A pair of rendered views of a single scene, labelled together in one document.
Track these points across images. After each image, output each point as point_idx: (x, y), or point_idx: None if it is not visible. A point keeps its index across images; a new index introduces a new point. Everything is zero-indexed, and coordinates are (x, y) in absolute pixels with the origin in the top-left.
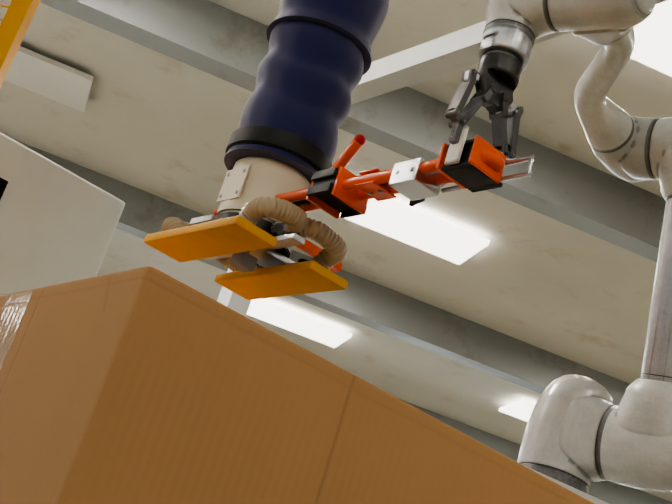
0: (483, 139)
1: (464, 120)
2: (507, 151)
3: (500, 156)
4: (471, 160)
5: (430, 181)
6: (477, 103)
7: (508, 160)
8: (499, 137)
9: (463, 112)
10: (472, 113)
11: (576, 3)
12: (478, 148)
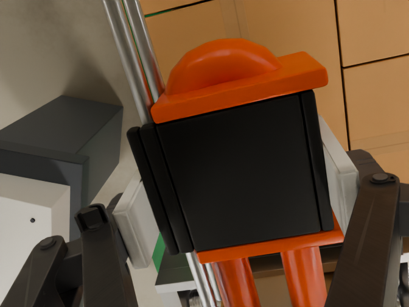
0: (293, 73)
1: (383, 176)
2: (86, 235)
3: (210, 45)
4: (304, 51)
5: (268, 290)
6: (372, 278)
7: (146, 98)
8: (125, 276)
9: (396, 250)
10: (363, 223)
11: None
12: (298, 62)
